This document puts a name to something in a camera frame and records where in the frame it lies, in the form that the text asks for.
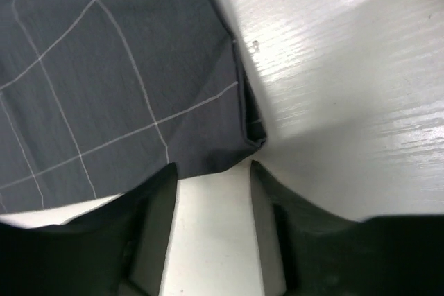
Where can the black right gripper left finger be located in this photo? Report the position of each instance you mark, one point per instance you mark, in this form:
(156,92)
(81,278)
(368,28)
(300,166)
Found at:
(119,248)

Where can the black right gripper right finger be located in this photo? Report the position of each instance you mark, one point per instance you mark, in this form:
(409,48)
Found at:
(305,250)

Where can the dark checked cloth placemat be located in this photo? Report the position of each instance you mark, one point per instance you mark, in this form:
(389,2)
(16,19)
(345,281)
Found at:
(98,95)

